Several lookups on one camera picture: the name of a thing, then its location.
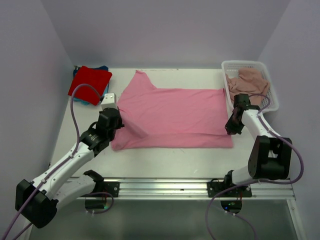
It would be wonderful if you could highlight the white plastic basket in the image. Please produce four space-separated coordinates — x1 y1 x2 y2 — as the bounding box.
221 60 279 113

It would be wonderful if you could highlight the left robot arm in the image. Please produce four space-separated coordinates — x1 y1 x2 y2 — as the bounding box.
15 107 124 229

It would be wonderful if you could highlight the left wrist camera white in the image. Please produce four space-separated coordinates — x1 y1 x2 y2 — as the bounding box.
100 93 118 110

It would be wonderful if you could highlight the pink t shirt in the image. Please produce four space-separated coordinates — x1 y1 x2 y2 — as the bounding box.
111 70 233 151

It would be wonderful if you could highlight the teal folded t shirt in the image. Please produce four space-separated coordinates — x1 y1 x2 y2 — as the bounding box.
71 65 111 106

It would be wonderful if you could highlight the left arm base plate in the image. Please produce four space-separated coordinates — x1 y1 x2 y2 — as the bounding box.
101 181 120 198

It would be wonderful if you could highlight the red folded t shirt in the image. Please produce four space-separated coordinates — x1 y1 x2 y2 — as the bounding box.
67 65 113 106

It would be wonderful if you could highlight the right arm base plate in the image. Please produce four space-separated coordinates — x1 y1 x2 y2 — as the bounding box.
206 178 253 198

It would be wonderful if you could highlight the dark blue folded t shirt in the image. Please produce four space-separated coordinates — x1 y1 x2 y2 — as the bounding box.
72 65 81 78

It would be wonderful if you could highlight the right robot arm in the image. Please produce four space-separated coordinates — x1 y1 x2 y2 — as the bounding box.
222 93 292 197

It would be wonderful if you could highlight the beige t shirt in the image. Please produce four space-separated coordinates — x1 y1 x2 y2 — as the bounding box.
225 67 270 103

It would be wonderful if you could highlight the aluminium mounting rail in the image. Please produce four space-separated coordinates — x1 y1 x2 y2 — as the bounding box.
69 176 296 201

